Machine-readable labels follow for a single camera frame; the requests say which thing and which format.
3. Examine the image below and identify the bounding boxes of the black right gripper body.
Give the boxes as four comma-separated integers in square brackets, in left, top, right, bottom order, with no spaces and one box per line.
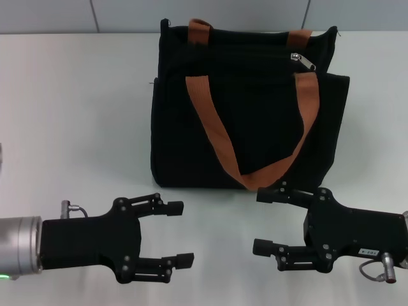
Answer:
[302,187,408,273]

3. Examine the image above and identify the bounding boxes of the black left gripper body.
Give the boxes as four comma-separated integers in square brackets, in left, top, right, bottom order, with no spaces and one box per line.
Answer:
[40,197,143,285]

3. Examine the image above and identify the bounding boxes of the black fabric bag orange handles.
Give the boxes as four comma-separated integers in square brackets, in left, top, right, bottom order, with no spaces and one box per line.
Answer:
[149,18,351,191]

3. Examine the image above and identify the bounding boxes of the silver metal zipper pull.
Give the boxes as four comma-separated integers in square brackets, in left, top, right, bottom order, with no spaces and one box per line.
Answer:
[289,52,318,73]

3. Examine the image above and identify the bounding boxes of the grey left wrist cable connector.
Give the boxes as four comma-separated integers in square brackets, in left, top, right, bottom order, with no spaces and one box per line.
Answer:
[60,199,89,221]

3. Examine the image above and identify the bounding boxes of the grey wrist cable connector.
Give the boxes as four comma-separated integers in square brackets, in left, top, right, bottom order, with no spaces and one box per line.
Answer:
[358,251,398,285]
[60,199,89,221]

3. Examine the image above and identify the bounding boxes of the grey right wrist cable connector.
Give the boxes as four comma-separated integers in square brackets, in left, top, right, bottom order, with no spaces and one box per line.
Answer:
[358,251,398,285]

